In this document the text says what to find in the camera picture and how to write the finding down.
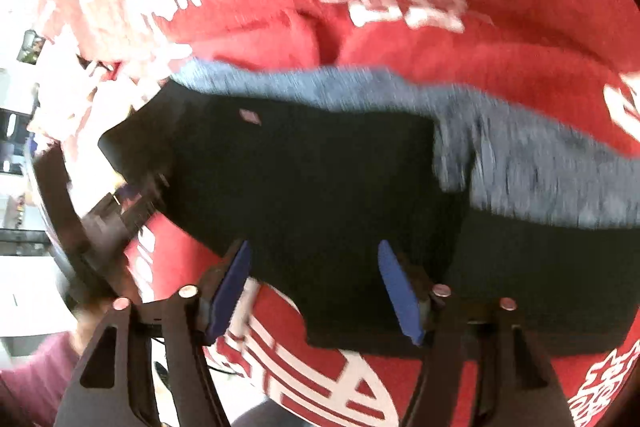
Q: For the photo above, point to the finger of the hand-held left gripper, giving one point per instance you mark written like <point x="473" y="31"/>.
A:
<point x="135" y="202"/>

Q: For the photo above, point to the black pants with blue stripe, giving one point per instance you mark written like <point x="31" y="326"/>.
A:
<point x="325" y="207"/>

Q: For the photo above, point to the person's left hand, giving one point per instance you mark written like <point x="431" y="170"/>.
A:
<point x="90" y="322"/>

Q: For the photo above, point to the person's left forearm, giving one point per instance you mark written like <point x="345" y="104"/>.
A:
<point x="35" y="382"/>

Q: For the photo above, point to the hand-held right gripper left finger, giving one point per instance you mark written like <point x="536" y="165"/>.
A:
<point x="232" y="292"/>

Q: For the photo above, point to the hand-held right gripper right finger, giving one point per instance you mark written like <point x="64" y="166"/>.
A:
<point x="400" y="292"/>

